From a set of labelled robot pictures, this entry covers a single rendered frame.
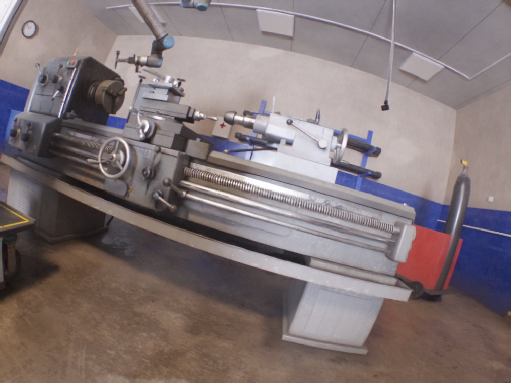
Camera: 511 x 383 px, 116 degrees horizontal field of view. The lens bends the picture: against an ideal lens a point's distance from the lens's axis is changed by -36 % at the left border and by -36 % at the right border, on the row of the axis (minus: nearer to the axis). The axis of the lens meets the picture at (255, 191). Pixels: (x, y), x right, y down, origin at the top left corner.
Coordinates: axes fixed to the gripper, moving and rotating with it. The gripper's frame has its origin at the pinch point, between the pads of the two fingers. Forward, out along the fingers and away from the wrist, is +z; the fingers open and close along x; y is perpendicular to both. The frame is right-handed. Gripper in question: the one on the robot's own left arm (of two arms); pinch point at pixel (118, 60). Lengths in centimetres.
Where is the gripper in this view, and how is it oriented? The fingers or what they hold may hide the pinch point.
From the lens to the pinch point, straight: 202.8
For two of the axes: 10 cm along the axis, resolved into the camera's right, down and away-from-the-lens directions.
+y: 1.7, -9.1, -3.8
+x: 3.9, 4.2, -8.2
